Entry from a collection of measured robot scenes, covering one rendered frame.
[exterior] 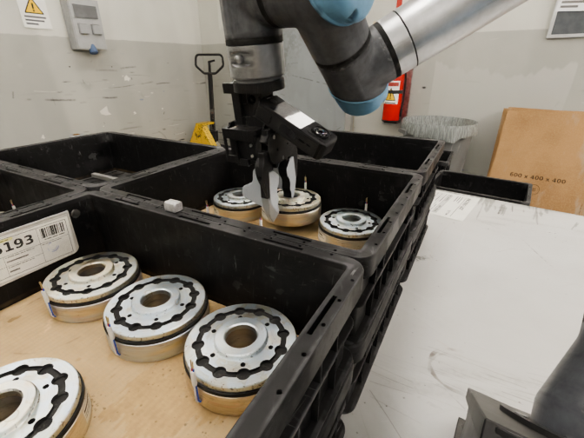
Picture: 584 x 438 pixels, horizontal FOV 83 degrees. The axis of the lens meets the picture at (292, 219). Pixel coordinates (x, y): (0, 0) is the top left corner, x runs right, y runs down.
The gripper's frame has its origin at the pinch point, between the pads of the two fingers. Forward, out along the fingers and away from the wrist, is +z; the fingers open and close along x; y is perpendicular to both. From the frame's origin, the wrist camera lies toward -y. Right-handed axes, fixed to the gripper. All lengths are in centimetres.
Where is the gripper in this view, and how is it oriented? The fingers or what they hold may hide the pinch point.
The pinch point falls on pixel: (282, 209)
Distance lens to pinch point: 55.2
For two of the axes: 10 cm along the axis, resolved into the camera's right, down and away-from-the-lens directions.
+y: -8.7, -2.0, 4.5
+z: 0.7, 8.6, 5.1
